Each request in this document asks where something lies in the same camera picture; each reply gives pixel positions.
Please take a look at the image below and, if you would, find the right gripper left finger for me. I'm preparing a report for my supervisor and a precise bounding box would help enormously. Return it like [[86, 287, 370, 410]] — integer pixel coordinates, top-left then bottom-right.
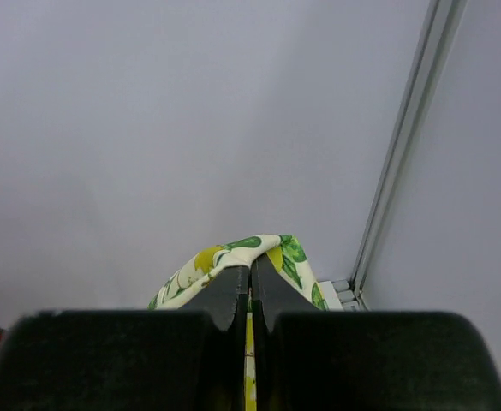
[[0, 266, 249, 410]]

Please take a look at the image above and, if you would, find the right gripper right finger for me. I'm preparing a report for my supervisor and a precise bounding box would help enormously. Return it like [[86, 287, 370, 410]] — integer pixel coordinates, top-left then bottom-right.
[[250, 256, 501, 410]]

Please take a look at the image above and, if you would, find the lemon print skirt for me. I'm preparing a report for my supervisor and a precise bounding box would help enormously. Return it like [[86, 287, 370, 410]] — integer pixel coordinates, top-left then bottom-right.
[[148, 235, 329, 410]]

